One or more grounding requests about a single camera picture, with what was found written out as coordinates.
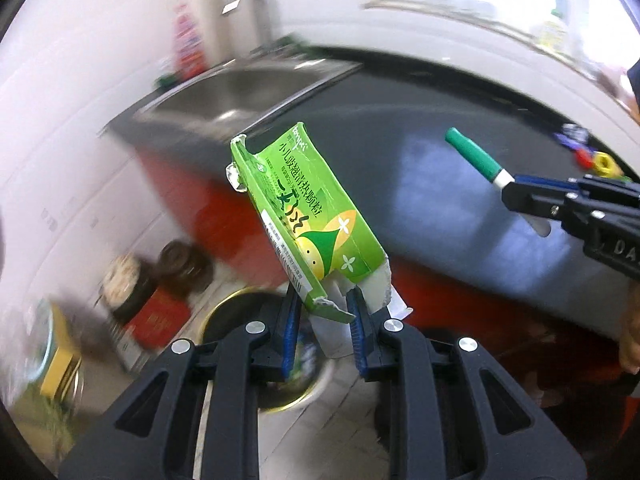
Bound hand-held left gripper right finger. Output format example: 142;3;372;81
345;287;587;480

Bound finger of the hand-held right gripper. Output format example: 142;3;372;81
501;181;568;222
512;174;591;196

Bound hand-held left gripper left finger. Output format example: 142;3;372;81
59;290;304;480

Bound round metal trash bin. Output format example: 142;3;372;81
199;287;339;414

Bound green white plastic tool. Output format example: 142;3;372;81
444;127;553;238

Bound green medicine carton box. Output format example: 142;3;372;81
226;121;414;324

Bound person's right hand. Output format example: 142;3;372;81
619;331;640;375

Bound red cabinet front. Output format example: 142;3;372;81
125;130;640;411

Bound dark lidded jar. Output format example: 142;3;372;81
154;240;216;301

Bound red carton box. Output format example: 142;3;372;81
122;292;193;356

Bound green cap soap bottle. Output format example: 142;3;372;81
537;0;573;56

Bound round dark containers on floor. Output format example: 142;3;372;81
100;255;157;326

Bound yellow container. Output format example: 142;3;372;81
37;300;83;401

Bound stainless steel sink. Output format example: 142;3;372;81
132;55;363;133

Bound pink detergent bottle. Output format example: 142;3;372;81
171;2;210;78

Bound yellow plastic ring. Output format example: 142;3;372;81
592;152;623;178

